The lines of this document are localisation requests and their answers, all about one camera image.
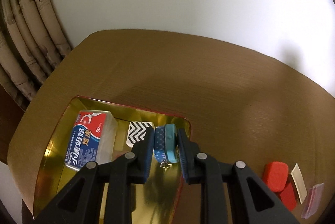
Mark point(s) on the red rounded block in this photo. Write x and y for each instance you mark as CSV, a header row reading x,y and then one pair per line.
x,y
275,176

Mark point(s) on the red tin box gold inside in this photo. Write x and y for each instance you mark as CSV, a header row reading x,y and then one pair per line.
x,y
89,106

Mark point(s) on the champagne gold rectangular case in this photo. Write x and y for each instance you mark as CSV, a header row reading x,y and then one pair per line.
x,y
298,179

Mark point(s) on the black white zigzag block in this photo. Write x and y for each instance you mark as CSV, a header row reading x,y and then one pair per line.
x,y
137,132

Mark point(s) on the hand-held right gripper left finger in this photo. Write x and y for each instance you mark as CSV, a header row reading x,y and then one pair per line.
x,y
146,158

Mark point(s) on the pink lip gloss tube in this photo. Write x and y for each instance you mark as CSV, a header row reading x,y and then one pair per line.
x,y
312,200

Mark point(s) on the red rectangular block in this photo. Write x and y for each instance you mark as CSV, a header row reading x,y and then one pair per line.
x,y
288,197

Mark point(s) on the blue patterned tape roll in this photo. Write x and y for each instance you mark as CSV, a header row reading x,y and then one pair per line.
x,y
165,140

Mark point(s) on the dark brown wooden furniture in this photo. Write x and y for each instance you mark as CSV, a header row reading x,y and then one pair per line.
x,y
10,122

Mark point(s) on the beige patterned curtain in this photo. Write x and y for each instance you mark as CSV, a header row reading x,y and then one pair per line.
x,y
26,30

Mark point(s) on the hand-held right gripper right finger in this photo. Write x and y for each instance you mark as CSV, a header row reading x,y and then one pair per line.
x,y
184,161

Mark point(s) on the clear floss pick box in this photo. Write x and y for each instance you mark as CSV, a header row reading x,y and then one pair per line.
x,y
86,137

